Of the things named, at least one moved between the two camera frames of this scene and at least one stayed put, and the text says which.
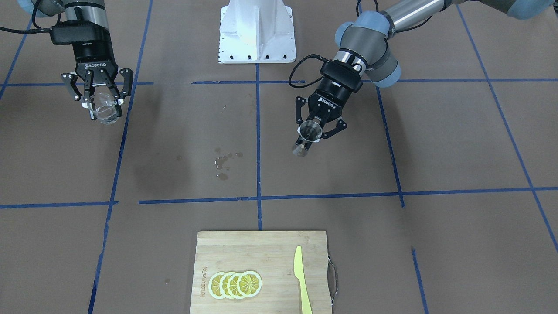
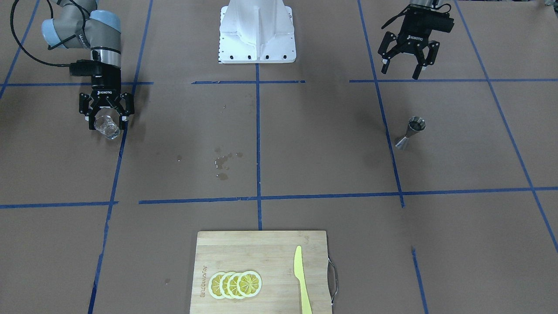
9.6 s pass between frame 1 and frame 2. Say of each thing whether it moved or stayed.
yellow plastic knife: stayed
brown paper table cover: stayed
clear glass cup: moved
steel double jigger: moved
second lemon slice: stayed
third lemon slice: stayed
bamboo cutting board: stayed
